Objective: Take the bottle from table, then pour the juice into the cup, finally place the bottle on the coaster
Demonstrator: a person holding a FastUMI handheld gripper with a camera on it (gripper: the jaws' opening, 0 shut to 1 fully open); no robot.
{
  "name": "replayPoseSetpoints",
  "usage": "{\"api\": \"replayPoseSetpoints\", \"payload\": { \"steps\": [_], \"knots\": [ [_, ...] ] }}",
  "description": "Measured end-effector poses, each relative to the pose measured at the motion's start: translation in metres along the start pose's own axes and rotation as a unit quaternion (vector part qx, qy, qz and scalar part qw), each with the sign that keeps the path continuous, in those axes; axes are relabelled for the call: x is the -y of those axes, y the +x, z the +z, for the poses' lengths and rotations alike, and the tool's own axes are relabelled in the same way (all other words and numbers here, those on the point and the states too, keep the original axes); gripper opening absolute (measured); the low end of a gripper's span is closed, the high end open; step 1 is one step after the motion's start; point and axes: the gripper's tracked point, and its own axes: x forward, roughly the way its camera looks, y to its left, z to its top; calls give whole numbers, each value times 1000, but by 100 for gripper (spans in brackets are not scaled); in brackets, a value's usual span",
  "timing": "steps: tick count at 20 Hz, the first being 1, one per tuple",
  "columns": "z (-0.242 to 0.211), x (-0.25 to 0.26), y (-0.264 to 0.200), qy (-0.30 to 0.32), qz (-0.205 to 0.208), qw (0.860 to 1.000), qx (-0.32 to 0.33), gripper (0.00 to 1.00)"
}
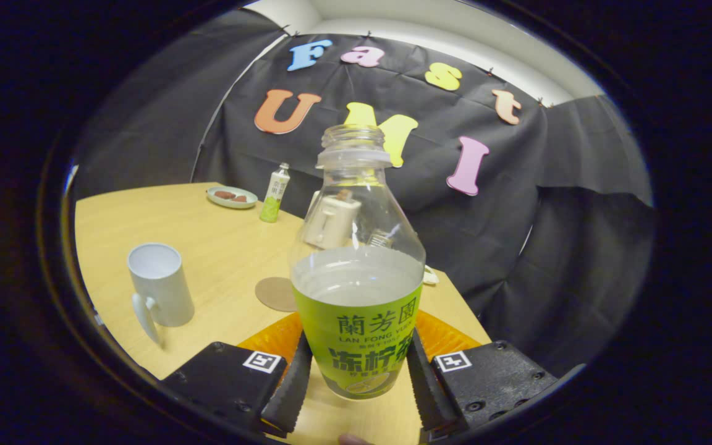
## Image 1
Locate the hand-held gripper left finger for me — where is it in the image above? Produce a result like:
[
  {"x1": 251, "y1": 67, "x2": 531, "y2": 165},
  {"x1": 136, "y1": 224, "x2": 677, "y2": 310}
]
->
[{"x1": 161, "y1": 312, "x2": 313, "y2": 436}]

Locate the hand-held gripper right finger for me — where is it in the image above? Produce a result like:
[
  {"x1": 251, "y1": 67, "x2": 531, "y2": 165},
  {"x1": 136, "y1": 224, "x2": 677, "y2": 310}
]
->
[{"x1": 407, "y1": 309, "x2": 559, "y2": 443}]

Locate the clear juice bottle green label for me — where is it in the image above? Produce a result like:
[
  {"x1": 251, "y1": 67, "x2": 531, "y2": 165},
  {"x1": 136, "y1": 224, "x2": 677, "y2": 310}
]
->
[{"x1": 288, "y1": 124, "x2": 426, "y2": 401}]

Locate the round brown coaster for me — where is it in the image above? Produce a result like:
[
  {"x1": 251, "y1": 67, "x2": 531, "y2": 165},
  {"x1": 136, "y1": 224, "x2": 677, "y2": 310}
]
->
[{"x1": 255, "y1": 276, "x2": 298, "y2": 313}]

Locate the white cup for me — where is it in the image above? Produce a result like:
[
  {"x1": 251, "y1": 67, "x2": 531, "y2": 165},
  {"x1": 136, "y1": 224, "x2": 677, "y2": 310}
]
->
[{"x1": 127, "y1": 242, "x2": 195, "y2": 349}]

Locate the small slim bottle green label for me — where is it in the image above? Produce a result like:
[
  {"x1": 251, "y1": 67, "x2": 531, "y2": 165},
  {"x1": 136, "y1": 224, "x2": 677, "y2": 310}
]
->
[{"x1": 259, "y1": 163, "x2": 291, "y2": 224}]

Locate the cream toaster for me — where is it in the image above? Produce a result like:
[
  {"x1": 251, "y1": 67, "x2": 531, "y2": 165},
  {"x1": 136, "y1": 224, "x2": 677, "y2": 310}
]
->
[{"x1": 302, "y1": 189, "x2": 363, "y2": 250}]

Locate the wooden table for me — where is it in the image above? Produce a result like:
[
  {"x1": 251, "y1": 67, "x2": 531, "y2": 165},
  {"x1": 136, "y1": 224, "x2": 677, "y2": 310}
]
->
[{"x1": 74, "y1": 182, "x2": 493, "y2": 445}]

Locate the pale green plate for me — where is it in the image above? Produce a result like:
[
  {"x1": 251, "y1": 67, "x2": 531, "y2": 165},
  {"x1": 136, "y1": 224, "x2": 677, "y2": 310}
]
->
[{"x1": 206, "y1": 186, "x2": 258, "y2": 210}]

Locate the metal wire holder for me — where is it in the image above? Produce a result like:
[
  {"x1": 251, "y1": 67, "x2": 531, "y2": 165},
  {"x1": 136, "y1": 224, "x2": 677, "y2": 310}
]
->
[{"x1": 365, "y1": 229, "x2": 401, "y2": 249}]

